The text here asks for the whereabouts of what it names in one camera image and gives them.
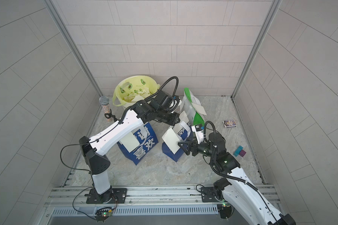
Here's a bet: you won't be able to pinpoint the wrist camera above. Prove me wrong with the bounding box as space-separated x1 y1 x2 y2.
153 91 175 109
192 124 204 144

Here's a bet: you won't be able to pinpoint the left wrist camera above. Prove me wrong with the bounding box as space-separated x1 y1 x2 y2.
153 91 175 109

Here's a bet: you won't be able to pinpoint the aluminium rail frame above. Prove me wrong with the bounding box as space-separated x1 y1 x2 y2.
37 185 277 225

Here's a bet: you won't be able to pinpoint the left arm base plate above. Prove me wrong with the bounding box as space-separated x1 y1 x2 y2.
84 188 128 204

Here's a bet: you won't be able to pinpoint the left circuit board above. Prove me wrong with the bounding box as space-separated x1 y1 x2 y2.
94 207 113 223

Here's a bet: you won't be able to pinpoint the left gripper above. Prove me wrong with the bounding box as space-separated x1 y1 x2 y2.
154 108 183 125

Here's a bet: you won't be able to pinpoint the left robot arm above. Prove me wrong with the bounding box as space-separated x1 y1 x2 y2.
79 96 180 200

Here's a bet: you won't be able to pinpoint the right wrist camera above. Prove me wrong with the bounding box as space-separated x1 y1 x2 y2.
192 124 204 144

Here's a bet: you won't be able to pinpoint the circuit board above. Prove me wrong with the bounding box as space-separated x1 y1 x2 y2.
94 207 113 223
217 204 235 220

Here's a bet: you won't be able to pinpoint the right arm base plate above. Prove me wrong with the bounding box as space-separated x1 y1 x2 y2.
198 186 227 203

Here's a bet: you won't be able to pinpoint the white receipt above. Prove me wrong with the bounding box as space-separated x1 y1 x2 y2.
119 132 140 153
162 128 182 154

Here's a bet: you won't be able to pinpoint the teal purple blocks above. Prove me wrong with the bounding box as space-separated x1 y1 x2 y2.
233 145 246 157

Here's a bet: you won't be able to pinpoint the cream trash bin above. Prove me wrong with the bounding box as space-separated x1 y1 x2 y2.
112 75 161 110

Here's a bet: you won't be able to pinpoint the shredded paper in bin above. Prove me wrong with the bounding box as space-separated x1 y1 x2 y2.
119 86 152 102

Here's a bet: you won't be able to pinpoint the small card box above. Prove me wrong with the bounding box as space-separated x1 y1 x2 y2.
223 119 237 128

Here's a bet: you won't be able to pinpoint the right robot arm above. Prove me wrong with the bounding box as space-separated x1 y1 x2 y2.
177 132 296 225

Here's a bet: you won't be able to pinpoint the right circuit board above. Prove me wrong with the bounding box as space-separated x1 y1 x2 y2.
217 204 235 220

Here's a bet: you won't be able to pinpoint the green white paper bag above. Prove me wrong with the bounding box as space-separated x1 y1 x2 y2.
180 88 207 126

